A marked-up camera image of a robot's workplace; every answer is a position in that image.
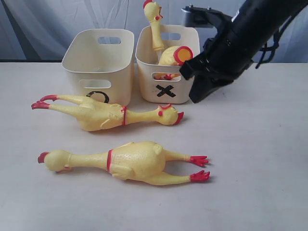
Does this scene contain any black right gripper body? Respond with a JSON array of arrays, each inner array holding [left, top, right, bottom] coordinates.
[[204, 14, 252, 79]]

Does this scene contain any headless yellow chicken body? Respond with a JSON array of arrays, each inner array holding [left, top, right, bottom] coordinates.
[[154, 46, 193, 80]]

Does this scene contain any severed yellow chicken head neck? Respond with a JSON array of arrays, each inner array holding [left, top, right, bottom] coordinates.
[[143, 0, 165, 60]]

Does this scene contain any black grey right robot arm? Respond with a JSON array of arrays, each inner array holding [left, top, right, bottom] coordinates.
[[180, 0, 308, 103]]

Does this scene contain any cream bin marked X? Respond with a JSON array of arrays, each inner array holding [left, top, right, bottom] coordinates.
[[135, 25, 200, 104]]

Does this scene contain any whole yellow rubber chicken front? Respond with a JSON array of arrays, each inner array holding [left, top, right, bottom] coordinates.
[[38, 141, 210, 186]]

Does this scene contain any whole yellow rubber chicken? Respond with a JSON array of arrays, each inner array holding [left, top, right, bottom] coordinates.
[[31, 94, 184, 131], [38, 141, 210, 186]]

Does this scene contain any cream bin marked O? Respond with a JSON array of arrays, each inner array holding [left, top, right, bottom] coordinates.
[[62, 29, 134, 106]]

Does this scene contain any whole yellow rubber chicken rear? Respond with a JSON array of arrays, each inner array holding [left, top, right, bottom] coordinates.
[[31, 94, 184, 131]]

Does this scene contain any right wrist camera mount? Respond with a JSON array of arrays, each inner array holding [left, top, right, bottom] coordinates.
[[181, 5, 232, 29]]

